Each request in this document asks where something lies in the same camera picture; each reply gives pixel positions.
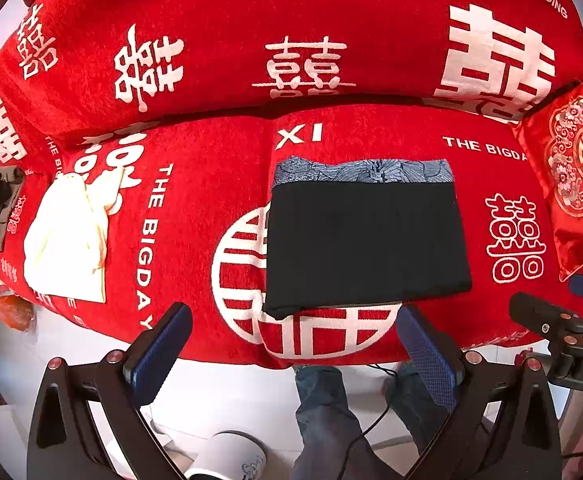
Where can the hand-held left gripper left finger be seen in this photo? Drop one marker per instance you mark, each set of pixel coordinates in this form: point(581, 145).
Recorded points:
point(164, 345)

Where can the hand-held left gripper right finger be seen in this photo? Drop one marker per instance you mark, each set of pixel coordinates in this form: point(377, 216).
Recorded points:
point(424, 350)

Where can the black pants blue patterned waistband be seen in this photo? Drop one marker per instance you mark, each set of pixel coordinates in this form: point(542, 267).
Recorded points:
point(366, 240)

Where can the person's right leg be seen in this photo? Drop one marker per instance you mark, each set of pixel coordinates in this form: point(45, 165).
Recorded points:
point(414, 410)

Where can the red embroidered cushion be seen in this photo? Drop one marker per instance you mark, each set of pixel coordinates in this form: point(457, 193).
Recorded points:
point(571, 200)

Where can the white cup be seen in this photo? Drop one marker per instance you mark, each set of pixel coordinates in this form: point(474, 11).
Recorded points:
point(226, 452)

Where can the cream cloth garment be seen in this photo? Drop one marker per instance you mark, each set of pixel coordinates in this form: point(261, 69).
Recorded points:
point(66, 240)

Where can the red plastic bag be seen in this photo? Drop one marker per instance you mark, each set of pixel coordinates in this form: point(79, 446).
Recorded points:
point(13, 312)

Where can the red printed blanket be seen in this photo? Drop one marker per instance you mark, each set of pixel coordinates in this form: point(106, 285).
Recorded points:
point(211, 85)

